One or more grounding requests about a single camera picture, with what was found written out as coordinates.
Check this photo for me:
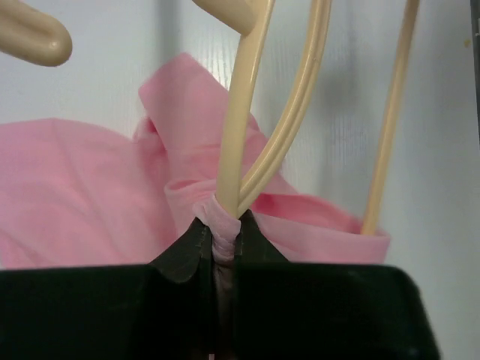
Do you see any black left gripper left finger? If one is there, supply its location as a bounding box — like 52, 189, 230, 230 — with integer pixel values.
1, 220, 217, 359

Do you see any pink t-shirt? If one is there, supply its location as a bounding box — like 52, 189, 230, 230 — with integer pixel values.
0, 52, 391, 271

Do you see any tan plastic hanger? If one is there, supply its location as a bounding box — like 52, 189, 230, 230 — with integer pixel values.
1, 1, 419, 235

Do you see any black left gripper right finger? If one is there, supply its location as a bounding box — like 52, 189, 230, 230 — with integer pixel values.
232, 212, 440, 359

